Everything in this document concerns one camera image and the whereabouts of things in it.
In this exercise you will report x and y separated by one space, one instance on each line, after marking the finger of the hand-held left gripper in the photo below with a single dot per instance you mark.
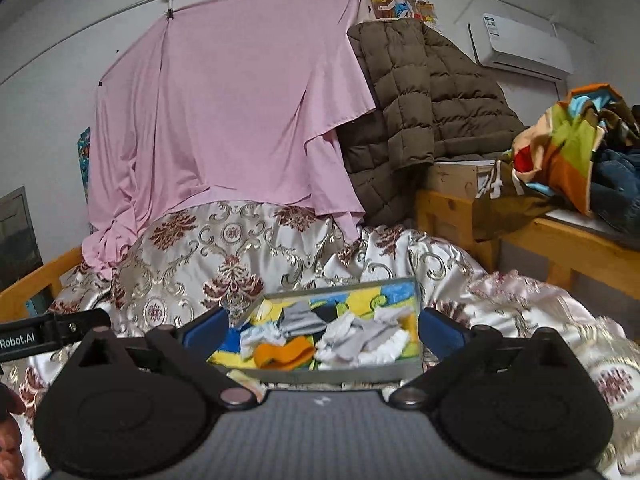
82 324

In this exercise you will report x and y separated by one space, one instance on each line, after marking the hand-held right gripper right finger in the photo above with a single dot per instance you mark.
442 330

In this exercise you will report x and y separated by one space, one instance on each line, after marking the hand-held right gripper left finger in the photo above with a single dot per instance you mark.
207 332

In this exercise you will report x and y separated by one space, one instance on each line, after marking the white fluffy cloth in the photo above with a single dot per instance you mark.
260 340

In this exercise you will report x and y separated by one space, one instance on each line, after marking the orange sock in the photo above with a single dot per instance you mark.
282 352

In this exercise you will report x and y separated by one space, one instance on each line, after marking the grey sock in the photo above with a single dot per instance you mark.
360 342

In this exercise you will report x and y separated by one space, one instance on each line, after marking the grey storage box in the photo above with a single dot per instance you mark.
330 375

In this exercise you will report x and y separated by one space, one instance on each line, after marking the person's left hand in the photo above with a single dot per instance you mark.
11 447

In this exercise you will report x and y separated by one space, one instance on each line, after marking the floral satin bedspread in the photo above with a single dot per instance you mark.
210 245

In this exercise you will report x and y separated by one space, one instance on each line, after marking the cartoon print cloth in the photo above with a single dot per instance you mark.
360 300

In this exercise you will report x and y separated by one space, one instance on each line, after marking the olive brown cloth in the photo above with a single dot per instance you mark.
510 212

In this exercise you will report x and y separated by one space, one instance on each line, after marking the wooden box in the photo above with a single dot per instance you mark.
457 177

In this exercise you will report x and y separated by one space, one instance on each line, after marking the colourful patchwork blanket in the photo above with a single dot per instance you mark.
565 145

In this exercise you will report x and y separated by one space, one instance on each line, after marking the pink sheet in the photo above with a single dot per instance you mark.
225 110

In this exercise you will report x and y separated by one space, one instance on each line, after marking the blue jeans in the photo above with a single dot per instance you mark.
617 185

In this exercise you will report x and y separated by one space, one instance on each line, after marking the brown quilted jacket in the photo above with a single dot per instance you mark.
430 95

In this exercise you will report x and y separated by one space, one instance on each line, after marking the white air conditioner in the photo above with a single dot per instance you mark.
520 47

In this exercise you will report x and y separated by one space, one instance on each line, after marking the wooden bed frame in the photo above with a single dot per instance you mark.
30 285

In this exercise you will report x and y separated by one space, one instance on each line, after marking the grey wall panel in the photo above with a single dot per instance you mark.
15 235

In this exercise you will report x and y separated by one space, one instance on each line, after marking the wooden bunk frame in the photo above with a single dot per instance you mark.
530 240

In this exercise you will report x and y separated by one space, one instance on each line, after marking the teal wall poster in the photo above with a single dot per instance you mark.
84 175

